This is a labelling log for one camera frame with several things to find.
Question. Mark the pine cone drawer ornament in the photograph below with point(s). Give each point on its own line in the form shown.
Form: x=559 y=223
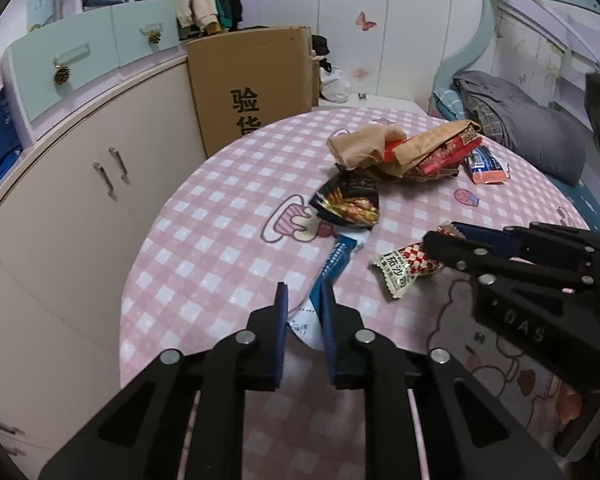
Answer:
x=62 y=75
x=155 y=38

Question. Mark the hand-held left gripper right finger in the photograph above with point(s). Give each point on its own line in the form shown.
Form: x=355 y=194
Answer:
x=328 y=335

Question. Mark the blue and white sachet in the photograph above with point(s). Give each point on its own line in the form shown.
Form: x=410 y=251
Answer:
x=337 y=260

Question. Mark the light blue paper sign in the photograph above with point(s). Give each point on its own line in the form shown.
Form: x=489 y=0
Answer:
x=41 y=5

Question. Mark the black food packet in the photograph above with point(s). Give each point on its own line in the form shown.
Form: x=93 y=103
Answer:
x=347 y=200

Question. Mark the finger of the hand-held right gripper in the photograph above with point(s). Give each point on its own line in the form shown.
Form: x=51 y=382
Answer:
x=490 y=240
x=460 y=257

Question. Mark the brown paper bag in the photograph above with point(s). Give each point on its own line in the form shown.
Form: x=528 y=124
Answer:
x=362 y=147

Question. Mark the grey quilt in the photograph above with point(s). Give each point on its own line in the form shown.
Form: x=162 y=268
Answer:
x=530 y=125

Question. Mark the red checked candy wrapper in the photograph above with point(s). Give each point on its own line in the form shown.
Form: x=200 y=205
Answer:
x=405 y=265

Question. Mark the white low board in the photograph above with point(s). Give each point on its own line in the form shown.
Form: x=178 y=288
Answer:
x=380 y=102

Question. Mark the pink checked tablecloth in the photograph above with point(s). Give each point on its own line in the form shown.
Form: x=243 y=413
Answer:
x=220 y=260

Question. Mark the blue and orange packet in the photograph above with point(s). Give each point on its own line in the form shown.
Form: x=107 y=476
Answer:
x=490 y=167

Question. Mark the large cardboard box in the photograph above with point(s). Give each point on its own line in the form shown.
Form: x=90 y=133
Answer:
x=250 y=70

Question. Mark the pink butterfly wall sticker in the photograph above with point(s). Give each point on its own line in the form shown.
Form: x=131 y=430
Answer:
x=366 y=21

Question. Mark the teal candy-print bed sheet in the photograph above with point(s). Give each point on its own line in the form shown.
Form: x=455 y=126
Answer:
x=592 y=205

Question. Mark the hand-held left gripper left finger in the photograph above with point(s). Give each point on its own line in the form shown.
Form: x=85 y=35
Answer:
x=281 y=330

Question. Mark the crumpled white plastic bag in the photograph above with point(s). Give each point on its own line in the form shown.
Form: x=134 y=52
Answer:
x=335 y=85

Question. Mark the teal drawer unit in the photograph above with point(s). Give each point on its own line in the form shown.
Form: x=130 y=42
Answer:
x=105 y=40

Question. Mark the white low cabinet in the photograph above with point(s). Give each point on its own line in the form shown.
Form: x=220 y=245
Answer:
x=55 y=240

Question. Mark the dark clothes pile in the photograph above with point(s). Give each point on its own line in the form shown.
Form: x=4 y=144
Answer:
x=321 y=52

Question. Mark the kraft and red snack packet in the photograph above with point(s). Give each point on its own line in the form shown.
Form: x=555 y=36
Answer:
x=430 y=152

